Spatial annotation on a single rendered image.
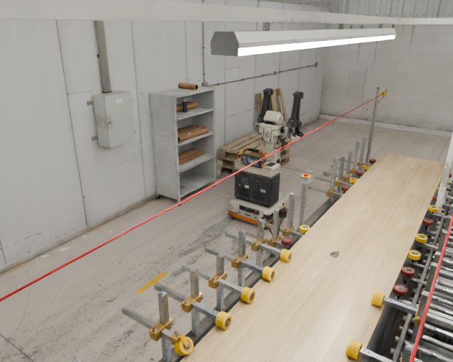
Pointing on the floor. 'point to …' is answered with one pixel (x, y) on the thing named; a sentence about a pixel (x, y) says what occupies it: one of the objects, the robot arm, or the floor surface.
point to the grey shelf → (187, 177)
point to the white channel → (75, 13)
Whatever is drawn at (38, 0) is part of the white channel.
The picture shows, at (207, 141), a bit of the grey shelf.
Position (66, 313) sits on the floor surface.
